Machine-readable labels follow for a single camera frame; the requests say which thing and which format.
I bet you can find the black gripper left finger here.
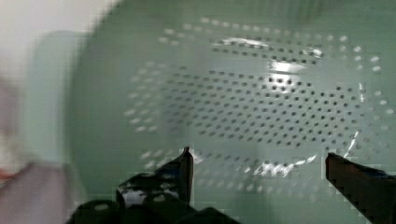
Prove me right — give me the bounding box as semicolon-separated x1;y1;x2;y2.
116;147;193;207

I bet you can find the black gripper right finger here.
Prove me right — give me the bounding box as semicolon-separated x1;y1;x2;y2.
325;153;396;224

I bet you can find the green strainer colander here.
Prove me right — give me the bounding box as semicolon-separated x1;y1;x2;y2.
22;0;395;224

